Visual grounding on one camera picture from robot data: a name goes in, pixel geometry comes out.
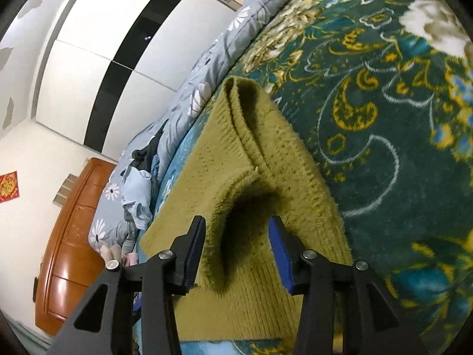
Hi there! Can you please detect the teal floral plush blanket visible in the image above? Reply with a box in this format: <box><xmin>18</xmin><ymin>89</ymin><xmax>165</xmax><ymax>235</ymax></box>
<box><xmin>133</xmin><ymin>0</ymin><xmax>473</xmax><ymax>355</ymax></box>

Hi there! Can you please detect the red square wall decoration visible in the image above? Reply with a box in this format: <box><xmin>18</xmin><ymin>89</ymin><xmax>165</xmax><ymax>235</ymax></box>
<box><xmin>0</xmin><ymin>171</ymin><xmax>19</xmax><ymax>204</ymax></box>

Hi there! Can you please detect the wooden headboard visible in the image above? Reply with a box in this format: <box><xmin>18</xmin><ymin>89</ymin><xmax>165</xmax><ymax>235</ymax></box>
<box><xmin>35</xmin><ymin>157</ymin><xmax>119</xmax><ymax>337</ymax></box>

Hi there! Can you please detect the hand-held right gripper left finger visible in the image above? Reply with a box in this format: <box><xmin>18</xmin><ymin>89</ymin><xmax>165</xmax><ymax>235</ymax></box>
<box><xmin>48</xmin><ymin>215</ymin><xmax>207</xmax><ymax>355</ymax></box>

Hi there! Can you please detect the light blue garment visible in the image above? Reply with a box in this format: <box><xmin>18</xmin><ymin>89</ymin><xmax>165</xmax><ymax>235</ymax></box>
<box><xmin>121</xmin><ymin>168</ymin><xmax>156</xmax><ymax>229</ymax></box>

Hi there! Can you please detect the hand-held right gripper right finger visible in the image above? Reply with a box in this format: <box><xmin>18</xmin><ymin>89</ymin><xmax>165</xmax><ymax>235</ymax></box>
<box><xmin>268</xmin><ymin>215</ymin><xmax>420</xmax><ymax>355</ymax></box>

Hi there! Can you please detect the green knit sweater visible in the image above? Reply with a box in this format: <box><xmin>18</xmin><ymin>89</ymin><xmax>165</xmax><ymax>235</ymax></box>
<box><xmin>138</xmin><ymin>76</ymin><xmax>354</xmax><ymax>343</ymax></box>

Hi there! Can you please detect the blue floral quilt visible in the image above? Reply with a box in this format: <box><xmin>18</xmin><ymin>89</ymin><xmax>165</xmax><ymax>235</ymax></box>
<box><xmin>88</xmin><ymin>0</ymin><xmax>318</xmax><ymax>256</ymax></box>

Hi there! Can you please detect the dark garment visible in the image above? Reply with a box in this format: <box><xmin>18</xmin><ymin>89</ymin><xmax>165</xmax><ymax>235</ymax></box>
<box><xmin>132</xmin><ymin>133</ymin><xmax>163</xmax><ymax>174</ymax></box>

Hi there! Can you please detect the white fluffy garment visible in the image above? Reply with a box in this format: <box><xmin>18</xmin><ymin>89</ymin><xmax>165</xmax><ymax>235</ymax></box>
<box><xmin>100</xmin><ymin>244</ymin><xmax>138</xmax><ymax>267</ymax></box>

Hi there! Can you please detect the white wardrobe with black band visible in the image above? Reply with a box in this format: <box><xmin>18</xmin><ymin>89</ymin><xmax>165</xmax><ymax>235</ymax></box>
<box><xmin>31</xmin><ymin>0</ymin><xmax>245</xmax><ymax>163</ymax></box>

